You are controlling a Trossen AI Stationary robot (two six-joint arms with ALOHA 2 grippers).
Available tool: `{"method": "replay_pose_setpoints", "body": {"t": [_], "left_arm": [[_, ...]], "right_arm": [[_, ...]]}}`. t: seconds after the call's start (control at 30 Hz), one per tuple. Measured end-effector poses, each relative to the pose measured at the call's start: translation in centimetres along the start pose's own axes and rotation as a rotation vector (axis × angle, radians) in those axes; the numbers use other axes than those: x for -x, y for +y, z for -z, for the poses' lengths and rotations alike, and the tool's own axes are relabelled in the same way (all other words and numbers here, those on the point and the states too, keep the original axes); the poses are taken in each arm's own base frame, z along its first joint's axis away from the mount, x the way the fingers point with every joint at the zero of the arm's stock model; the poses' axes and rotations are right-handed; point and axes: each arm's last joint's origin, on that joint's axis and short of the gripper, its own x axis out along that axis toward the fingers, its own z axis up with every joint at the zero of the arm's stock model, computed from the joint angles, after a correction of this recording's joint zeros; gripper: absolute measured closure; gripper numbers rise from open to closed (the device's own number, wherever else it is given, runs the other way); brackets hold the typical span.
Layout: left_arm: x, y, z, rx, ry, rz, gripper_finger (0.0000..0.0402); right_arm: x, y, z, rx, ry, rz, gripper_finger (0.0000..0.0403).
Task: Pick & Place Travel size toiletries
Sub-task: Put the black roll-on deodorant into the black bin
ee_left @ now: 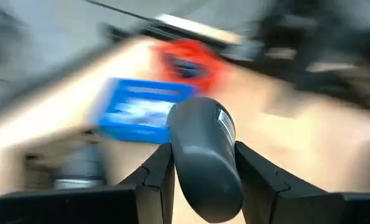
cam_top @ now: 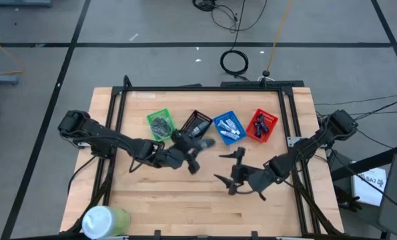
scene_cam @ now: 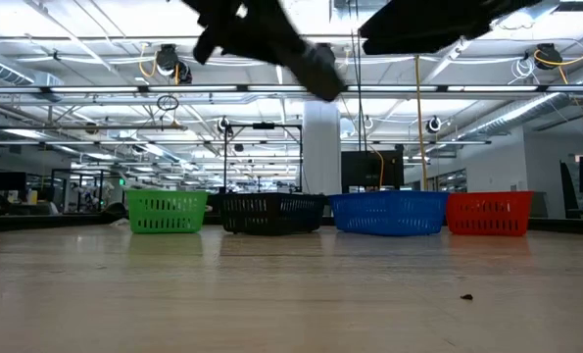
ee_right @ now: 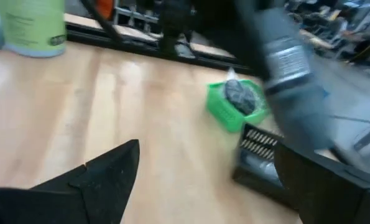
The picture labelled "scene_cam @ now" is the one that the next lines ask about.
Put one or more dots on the black plastic basket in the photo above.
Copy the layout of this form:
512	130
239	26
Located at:
271	213

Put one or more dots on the black gantry frame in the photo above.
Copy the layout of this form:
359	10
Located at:
261	126

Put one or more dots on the white pillar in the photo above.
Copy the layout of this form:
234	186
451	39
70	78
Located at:
322	147

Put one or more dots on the green plastic basket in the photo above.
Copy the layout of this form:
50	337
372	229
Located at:
166	211

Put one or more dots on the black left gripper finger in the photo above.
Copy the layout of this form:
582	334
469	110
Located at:
323	73

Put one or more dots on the red plastic basket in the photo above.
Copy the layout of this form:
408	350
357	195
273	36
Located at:
489	213

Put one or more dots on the black aluminium table frame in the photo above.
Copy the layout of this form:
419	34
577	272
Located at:
26	223

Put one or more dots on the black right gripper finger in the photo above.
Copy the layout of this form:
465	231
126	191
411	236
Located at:
408	36

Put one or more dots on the blue plastic basket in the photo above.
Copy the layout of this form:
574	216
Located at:
389	213

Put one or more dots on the silver ventilation duct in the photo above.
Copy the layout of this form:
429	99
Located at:
7	71
526	110

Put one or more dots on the small dark crumb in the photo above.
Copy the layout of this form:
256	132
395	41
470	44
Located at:
466	297

